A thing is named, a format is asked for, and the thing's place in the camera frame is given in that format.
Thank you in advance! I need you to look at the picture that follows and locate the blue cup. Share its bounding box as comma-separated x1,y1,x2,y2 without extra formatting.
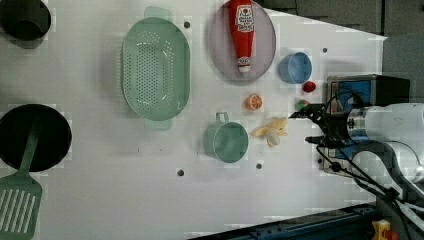
278,52,312,84

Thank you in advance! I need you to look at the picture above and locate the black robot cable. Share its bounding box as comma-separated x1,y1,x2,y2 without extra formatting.
315,145,424,240

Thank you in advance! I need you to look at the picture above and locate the green mug with handle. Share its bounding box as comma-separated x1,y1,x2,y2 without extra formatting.
203,112,249,164

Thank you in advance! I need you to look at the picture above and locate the black round pan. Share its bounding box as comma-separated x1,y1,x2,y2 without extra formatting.
0,104,72,172

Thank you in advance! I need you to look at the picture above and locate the blue table frame rail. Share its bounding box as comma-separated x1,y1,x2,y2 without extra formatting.
190,204,380,240

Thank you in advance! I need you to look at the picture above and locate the red ketchup bottle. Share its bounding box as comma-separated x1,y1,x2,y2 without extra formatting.
228,0,255,73

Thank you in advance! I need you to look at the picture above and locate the green slotted spatula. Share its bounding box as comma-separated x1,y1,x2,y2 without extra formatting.
0,120,42,240

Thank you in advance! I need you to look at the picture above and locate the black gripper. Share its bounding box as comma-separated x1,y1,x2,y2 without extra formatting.
290,104,350,147

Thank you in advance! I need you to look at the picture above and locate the orange slice toy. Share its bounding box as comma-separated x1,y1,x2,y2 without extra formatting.
244,94,263,111

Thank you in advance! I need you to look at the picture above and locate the red tomato toy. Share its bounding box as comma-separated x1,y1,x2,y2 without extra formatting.
302,81,316,93

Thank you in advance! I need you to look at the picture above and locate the yellow peeled banana toy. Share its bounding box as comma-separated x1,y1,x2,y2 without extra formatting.
250,117,288,148

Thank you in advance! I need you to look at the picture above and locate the black toaster oven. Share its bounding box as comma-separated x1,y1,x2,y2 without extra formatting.
324,74,410,168

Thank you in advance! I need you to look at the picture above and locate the yellow emergency stop button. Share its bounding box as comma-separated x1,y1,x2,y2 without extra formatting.
372,220,399,240

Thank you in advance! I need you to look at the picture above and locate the green perforated colander basket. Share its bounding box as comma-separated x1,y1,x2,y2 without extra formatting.
121,6,191,131

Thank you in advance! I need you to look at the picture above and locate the grey round plate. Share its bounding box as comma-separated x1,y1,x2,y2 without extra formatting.
209,2,276,81

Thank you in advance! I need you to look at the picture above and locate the strawberry toy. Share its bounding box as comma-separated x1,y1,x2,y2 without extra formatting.
295,99,309,111

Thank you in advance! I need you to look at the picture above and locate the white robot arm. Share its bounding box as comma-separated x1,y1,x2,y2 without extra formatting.
291,103,423,210

